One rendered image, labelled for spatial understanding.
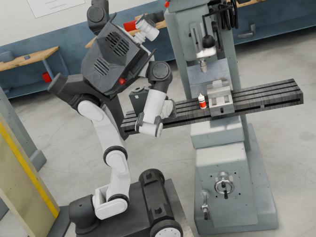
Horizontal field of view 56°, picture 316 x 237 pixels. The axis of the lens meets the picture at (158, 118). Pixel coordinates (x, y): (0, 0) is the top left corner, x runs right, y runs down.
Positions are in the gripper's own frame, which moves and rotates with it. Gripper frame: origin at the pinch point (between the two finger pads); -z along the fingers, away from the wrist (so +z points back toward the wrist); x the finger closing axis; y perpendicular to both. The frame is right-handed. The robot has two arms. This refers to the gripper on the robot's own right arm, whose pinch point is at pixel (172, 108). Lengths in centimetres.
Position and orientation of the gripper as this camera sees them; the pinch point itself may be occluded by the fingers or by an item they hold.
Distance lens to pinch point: 196.0
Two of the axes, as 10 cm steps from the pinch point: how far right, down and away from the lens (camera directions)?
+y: -9.3, 1.8, 3.1
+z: -3.2, -0.6, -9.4
